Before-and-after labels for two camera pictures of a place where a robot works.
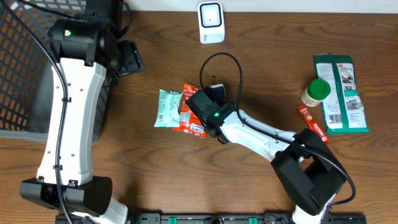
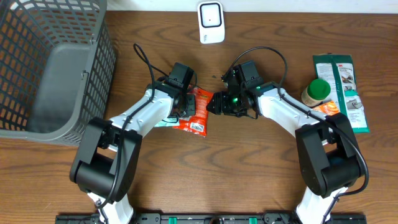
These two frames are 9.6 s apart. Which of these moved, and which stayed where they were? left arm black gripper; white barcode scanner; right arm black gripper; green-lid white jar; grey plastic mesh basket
Moved: right arm black gripper; left arm black gripper
Stayed: grey plastic mesh basket; white barcode scanner; green-lid white jar
